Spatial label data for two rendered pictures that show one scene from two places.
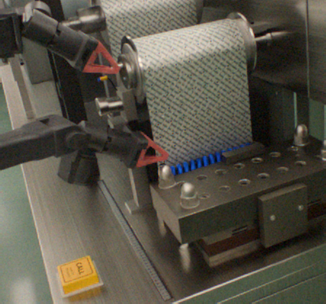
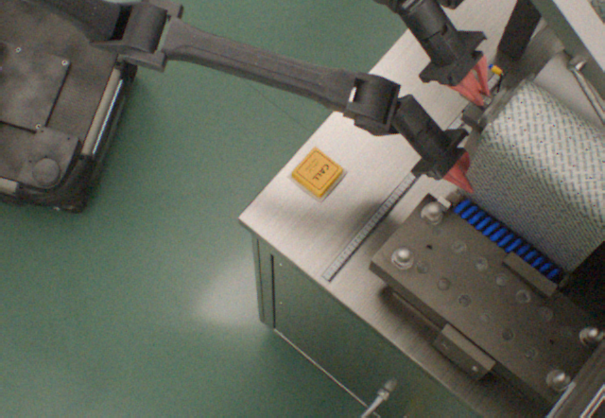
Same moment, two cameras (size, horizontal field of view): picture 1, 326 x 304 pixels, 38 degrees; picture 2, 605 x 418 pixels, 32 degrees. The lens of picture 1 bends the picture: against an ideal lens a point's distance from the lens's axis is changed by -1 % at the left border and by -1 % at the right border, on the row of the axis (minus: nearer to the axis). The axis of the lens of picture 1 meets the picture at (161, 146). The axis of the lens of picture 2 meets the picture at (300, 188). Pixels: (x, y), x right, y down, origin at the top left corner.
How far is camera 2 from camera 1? 1.33 m
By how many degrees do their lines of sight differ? 56
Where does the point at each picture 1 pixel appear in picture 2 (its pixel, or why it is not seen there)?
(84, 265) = (325, 174)
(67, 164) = not seen: hidden behind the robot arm
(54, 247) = not seen: hidden behind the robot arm
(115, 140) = (418, 145)
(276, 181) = (478, 336)
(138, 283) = (335, 237)
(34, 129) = (336, 88)
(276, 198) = (454, 343)
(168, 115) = (490, 179)
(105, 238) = (388, 160)
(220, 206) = (410, 292)
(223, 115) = (549, 234)
